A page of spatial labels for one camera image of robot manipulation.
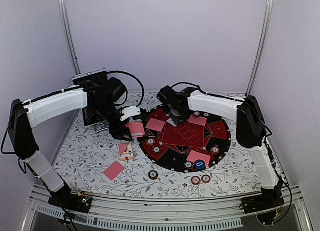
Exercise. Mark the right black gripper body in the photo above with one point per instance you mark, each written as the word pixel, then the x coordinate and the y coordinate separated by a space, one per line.
pixel 184 113

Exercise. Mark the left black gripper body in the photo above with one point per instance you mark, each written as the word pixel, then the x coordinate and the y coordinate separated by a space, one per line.
pixel 105 111

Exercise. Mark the pink playing card deck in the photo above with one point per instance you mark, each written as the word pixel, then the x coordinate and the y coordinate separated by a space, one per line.
pixel 137 129

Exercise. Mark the single pink playing card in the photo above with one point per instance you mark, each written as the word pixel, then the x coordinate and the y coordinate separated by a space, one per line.
pixel 155 125

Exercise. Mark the orange chip sector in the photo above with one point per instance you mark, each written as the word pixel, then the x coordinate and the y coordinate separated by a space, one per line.
pixel 215 151
pixel 150 142

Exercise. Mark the pink card sector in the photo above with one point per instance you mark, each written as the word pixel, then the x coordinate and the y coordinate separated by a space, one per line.
pixel 195 156

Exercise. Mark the dark chip bottom sector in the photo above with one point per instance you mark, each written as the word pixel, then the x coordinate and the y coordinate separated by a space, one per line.
pixel 188 165

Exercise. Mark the blue small blind button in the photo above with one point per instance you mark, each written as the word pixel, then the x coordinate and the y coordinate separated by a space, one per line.
pixel 199 164

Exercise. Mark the dark brown chip stack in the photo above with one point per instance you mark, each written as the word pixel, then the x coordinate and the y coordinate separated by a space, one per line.
pixel 153 175

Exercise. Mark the orange chip stack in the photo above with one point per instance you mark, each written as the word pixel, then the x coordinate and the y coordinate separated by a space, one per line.
pixel 195 180

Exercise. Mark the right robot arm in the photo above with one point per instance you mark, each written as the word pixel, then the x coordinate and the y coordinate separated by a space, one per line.
pixel 251 133

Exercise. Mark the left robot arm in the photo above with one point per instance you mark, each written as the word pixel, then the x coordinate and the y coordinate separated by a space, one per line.
pixel 26 116

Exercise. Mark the face up card on holder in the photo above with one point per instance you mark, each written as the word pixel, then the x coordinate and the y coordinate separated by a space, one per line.
pixel 124 147

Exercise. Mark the aluminium poker chip case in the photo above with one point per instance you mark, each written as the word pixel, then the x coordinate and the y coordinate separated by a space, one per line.
pixel 90 80

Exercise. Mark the wooden card holder block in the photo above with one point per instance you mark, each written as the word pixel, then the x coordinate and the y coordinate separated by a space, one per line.
pixel 126 156

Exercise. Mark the round red black poker mat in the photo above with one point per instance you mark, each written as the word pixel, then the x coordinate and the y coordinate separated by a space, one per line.
pixel 176 142

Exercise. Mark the floral table cloth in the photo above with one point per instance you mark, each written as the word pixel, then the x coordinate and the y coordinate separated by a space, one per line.
pixel 86 154

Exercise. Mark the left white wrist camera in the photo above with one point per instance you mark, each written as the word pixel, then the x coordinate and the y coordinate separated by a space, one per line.
pixel 129 112

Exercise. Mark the front aluminium rail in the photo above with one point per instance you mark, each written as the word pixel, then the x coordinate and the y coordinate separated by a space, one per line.
pixel 115 213

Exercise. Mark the left aluminium frame post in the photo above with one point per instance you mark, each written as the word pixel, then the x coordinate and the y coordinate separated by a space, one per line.
pixel 68 34

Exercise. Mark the aluminium frame post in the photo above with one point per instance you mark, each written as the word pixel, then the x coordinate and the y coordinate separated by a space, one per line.
pixel 261 45
pixel 68 34

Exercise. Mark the right aluminium frame post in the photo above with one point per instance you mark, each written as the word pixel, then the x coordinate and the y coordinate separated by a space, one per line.
pixel 261 45

